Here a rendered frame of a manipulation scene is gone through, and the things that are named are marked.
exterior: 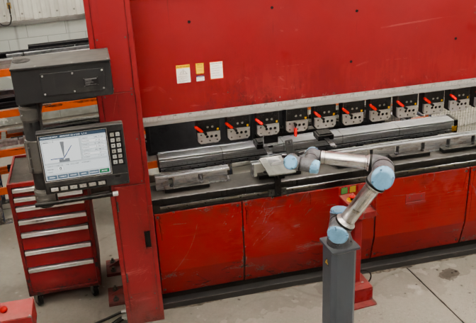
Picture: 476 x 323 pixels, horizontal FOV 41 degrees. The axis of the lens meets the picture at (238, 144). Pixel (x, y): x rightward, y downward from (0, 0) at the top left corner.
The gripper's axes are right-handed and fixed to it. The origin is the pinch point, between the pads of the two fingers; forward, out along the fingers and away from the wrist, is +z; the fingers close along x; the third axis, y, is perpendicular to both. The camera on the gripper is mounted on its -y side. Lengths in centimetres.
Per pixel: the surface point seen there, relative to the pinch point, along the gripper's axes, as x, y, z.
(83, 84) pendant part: -94, -60, -61
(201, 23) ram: -41, -87, 9
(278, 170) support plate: -16.0, 12.6, 37.8
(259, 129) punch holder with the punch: -24, -16, 44
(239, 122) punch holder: -35, -23, 38
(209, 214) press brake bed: -67, 33, 38
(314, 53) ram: 21, -57, 44
